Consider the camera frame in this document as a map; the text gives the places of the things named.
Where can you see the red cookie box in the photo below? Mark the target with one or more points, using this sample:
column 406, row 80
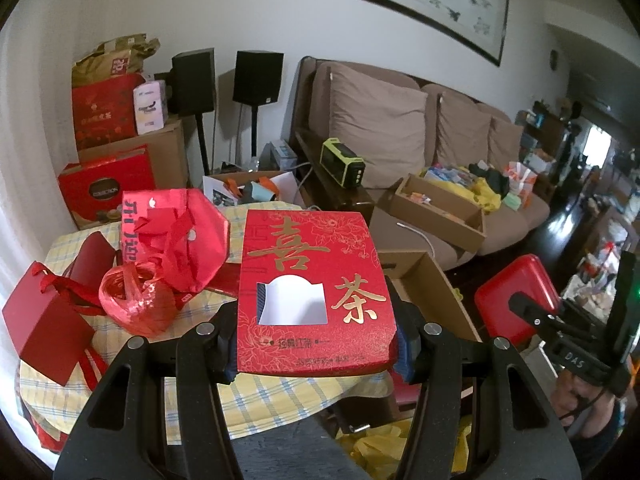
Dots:
column 107, row 190

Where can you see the shallow cardboard tray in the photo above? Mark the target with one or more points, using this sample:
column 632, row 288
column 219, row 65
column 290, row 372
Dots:
column 450, row 230

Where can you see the dark green clothing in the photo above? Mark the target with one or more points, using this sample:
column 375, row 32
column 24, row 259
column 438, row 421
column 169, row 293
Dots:
column 492, row 180

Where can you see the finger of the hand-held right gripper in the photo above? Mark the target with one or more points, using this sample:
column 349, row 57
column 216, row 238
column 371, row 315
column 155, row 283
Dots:
column 530, row 310

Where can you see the large brown cardboard box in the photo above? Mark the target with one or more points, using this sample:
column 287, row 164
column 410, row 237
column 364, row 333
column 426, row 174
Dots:
column 167, row 155

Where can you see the red plastic bag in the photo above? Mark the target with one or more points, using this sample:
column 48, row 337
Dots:
column 45, row 430

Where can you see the red plastic twine ball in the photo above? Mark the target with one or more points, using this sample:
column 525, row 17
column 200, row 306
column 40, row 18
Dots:
column 135, row 305

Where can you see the framed ink painting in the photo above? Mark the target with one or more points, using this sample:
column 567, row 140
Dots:
column 410, row 0

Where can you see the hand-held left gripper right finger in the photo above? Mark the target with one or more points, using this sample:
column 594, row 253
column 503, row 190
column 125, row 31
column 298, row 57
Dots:
column 405, row 357

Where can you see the black speaker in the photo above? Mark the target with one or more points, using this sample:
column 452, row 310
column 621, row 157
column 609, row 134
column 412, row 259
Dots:
column 192, row 82
column 257, row 77

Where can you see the large beige cushion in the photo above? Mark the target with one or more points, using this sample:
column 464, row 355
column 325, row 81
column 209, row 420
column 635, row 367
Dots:
column 370, row 120

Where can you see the red rounded case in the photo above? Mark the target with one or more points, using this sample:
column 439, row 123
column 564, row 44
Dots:
column 505, row 290

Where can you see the deep cardboard box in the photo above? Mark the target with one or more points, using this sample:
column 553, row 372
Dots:
column 435, row 295

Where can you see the open cardboard box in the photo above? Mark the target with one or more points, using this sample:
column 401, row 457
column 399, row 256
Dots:
column 235, row 185

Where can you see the yellow checked tablecloth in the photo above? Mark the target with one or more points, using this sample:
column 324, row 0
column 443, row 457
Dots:
column 280, row 395

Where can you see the red nonwoven bag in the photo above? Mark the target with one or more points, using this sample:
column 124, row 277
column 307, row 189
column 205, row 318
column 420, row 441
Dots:
column 195, row 240

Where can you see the brown sofa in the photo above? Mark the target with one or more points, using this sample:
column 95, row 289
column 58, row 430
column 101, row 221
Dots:
column 500, row 225

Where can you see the gold paper bag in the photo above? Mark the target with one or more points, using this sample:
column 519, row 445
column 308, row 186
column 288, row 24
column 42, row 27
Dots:
column 110, row 60

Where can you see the yellow plastic bag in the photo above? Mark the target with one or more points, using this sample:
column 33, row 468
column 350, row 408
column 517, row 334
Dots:
column 380, row 450
column 487, row 197

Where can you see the red tea gift box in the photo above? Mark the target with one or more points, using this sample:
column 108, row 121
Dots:
column 300, row 330

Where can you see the red gold-print gift bag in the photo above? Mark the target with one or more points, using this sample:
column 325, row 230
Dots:
column 102, row 115

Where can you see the white appliance box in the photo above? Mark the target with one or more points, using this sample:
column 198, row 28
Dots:
column 282, row 155

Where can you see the orange white paper bag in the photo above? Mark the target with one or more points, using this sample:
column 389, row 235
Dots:
column 520, row 175

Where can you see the green portable power station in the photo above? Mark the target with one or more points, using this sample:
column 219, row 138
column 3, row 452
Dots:
column 342, row 162

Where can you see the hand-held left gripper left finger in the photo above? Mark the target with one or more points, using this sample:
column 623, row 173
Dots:
column 230, row 360

